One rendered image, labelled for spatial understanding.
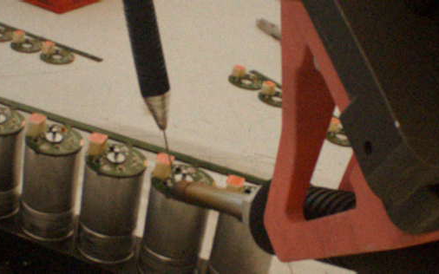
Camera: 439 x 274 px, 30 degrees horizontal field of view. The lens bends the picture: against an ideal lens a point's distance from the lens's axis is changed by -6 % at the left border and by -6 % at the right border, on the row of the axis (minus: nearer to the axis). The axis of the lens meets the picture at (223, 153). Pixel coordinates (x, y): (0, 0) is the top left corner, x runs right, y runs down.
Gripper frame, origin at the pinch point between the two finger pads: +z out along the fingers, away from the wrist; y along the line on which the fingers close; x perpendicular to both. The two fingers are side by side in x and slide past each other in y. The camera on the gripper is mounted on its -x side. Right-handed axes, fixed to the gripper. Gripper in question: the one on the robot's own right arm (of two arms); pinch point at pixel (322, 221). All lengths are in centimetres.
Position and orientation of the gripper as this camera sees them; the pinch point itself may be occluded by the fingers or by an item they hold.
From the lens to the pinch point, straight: 24.4
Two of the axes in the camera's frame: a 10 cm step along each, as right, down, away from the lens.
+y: -8.6, 0.7, -5.1
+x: 3.2, 8.5, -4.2
